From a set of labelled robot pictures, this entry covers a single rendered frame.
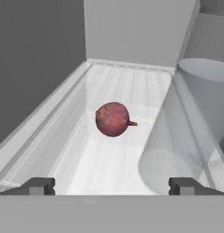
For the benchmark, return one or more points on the clear glass cup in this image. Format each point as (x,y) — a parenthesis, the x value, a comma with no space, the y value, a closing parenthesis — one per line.
(189,127)

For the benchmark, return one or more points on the red onion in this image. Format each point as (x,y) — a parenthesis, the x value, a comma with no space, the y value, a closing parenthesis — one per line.
(112,119)

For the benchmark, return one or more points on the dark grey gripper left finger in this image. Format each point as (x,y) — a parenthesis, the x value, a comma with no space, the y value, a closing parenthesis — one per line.
(38,183)

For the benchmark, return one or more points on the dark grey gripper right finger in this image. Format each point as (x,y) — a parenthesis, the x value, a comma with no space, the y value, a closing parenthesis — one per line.
(183,183)

